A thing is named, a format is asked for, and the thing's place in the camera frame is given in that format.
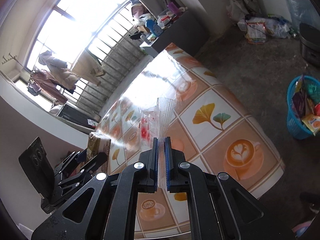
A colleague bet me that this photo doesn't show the assorted bottles and packets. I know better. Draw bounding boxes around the assorted bottles and packets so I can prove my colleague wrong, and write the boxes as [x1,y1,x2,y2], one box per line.
[147,5,188,40]

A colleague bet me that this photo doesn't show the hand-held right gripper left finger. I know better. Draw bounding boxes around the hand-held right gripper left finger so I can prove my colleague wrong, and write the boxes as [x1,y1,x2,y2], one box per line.
[31,137,160,240]

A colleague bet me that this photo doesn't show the yellow drink carton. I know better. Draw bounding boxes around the yellow drink carton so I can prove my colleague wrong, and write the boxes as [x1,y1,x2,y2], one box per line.
[87,132,112,173]

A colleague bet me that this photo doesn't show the white cloth bundle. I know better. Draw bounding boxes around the white cloth bundle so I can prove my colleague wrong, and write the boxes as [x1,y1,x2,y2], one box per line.
[49,104,66,117]

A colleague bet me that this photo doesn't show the large clear water bottle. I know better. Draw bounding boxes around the large clear water bottle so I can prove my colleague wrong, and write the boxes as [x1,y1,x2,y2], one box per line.
[286,0,315,30]

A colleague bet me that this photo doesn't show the metal railing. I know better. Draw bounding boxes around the metal railing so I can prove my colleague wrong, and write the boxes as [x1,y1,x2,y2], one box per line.
[54,4,154,113]

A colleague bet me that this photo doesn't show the clear plastic bag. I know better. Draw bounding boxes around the clear plastic bag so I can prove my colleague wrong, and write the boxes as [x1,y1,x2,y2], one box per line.
[137,97,179,190]

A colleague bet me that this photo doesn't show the beige garment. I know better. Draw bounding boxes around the beige garment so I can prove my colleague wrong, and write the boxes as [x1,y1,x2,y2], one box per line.
[72,51,107,87]

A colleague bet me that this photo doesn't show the grey cabinet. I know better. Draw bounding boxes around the grey cabinet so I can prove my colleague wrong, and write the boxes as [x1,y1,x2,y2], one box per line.
[140,12,209,58]

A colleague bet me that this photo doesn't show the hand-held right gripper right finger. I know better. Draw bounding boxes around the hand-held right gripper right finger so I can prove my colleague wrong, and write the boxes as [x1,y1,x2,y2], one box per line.
[165,136,295,240]

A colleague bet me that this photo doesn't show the green plastic wrapper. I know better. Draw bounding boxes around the green plastic wrapper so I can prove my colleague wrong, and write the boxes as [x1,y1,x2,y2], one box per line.
[306,81,320,104]

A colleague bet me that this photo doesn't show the colourful cloth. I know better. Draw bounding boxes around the colourful cloth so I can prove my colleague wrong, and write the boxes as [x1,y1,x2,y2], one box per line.
[292,220,314,238]

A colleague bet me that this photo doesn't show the blue detergent bottle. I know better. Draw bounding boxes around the blue detergent bottle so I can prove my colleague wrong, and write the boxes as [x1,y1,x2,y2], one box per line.
[145,20,163,37]

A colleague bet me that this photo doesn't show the blue plastic basket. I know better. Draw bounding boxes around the blue plastic basket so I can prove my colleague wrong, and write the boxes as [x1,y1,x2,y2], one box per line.
[287,76,320,140]

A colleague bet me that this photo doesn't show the black rice cooker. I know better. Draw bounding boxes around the black rice cooker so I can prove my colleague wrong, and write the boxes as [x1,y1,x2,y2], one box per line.
[299,22,320,67]

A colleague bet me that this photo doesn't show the pile of packaging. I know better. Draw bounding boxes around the pile of packaging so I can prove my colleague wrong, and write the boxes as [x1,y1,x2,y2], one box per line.
[237,14,299,45]

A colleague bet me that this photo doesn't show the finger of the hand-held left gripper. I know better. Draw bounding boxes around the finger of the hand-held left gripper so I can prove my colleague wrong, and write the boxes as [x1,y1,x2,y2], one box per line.
[56,153,108,202]
[54,150,88,180]

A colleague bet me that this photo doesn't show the pink cloth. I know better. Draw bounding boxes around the pink cloth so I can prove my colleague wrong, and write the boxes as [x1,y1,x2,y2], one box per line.
[131,3,150,23]

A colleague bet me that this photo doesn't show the table with patterned cloth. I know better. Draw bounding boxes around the table with patterned cloth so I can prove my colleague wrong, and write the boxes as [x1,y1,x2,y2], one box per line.
[96,42,286,239]

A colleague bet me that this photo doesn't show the white plastic bag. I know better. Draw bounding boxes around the white plastic bag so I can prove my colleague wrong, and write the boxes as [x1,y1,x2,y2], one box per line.
[226,0,247,22]

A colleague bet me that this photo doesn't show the brown padded jacket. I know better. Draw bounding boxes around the brown padded jacket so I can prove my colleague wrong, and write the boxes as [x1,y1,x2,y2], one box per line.
[39,51,80,90]

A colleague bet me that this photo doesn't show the pink hanging garment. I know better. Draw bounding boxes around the pink hanging garment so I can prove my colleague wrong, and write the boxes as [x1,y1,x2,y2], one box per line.
[31,71,68,104]

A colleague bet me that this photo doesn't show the orange yellow packet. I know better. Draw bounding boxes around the orange yellow packet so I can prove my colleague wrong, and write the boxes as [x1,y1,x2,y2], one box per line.
[301,114,320,134]

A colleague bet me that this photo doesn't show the dark hanging garment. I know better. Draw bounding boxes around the dark hanging garment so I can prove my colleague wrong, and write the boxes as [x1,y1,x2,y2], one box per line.
[27,84,42,96]

